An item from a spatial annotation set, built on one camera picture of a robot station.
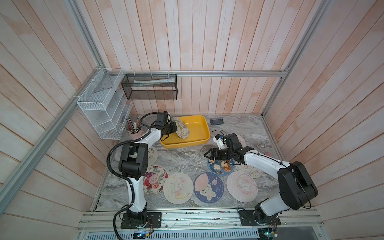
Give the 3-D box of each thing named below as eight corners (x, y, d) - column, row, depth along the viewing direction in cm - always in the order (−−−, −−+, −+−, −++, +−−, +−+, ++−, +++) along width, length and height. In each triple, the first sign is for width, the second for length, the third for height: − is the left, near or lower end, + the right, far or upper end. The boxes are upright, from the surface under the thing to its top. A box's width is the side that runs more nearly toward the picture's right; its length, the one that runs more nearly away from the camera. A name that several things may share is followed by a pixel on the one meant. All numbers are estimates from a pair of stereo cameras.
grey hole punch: (210, 125, 117) (210, 123, 115) (209, 119, 121) (209, 117, 119) (223, 125, 117) (224, 123, 115) (222, 119, 121) (223, 117, 119)
